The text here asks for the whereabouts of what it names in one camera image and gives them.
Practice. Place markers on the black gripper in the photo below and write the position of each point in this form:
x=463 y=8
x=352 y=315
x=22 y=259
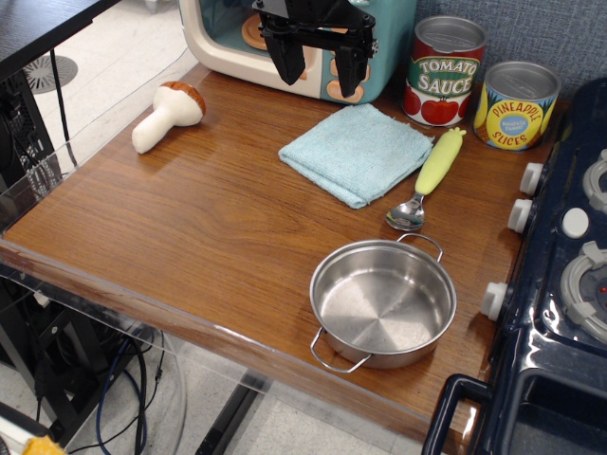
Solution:
x=289 y=26

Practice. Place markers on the spoon with yellow-green handle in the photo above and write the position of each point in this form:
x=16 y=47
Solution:
x=410 y=216

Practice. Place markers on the toy mushroom brown cap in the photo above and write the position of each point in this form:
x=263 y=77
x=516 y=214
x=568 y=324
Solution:
x=175 y=104

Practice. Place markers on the stainless steel pot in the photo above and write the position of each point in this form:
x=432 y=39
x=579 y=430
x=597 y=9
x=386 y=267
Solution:
x=381 y=304

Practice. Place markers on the teal toy microwave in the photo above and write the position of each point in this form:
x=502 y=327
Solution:
x=224 y=36

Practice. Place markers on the light blue folded cloth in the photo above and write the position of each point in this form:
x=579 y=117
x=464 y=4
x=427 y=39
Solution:
x=357 y=154

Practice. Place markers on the tomato sauce can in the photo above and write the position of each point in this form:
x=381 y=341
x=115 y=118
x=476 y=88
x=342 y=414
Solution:
x=444 y=63

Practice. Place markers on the pineapple slices can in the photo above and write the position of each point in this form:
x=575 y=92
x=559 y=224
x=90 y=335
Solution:
x=516 y=104

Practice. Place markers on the white stove knob top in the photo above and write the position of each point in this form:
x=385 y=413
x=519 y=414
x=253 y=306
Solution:
x=531 y=178

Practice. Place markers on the white stove knob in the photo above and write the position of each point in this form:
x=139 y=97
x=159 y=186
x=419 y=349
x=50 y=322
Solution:
x=519 y=215
x=531 y=178
x=493 y=300

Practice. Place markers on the white stove knob middle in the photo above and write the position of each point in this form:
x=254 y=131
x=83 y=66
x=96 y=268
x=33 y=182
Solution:
x=519 y=215

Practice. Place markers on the black desk at left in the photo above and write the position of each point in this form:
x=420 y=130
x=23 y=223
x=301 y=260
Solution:
x=29 y=29

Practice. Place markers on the white stove knob bottom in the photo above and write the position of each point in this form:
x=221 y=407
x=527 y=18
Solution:
x=493 y=300

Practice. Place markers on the clear acrylic barrier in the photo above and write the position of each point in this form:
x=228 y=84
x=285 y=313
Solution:
x=90 y=211

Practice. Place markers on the dark blue toy stove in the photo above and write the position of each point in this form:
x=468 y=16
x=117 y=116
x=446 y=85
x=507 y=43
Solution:
x=546 y=393

